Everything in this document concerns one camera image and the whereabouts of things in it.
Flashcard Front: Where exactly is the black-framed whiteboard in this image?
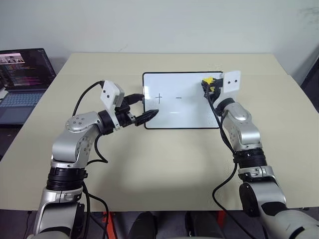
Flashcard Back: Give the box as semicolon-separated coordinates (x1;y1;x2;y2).
142;71;224;130

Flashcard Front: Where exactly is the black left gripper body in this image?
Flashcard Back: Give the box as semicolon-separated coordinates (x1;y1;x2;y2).
114;99;137;128

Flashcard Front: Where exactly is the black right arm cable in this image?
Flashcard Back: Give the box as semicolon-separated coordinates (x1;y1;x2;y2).
203;87;252;239

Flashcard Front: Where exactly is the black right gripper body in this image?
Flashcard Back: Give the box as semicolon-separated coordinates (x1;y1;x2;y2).
211;84;225;103

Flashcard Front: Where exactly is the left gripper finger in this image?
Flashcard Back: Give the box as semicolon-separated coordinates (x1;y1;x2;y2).
134;109;160;126
124;94;145;105

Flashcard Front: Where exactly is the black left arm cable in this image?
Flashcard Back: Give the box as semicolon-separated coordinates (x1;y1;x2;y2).
72;80;118;239

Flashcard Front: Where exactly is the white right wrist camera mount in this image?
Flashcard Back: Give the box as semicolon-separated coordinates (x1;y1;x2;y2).
222;70;242;101

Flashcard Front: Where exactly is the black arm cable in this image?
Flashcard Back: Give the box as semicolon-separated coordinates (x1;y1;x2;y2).
203;87;252;239
72;80;118;239

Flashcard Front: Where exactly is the dark rounded shape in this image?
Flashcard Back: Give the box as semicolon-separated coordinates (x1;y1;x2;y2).
128;211;158;239

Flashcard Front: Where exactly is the grey open laptop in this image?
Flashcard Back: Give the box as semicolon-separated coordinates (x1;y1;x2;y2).
0;48;57;129

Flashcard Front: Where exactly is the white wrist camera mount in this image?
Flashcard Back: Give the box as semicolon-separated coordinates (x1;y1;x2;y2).
100;80;126;131
222;70;242;101

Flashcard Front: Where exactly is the black furniture piece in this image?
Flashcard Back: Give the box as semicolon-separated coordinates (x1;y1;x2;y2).
300;48;319;113

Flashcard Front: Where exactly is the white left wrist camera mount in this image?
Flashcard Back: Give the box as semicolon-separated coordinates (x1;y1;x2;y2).
100;80;126;131

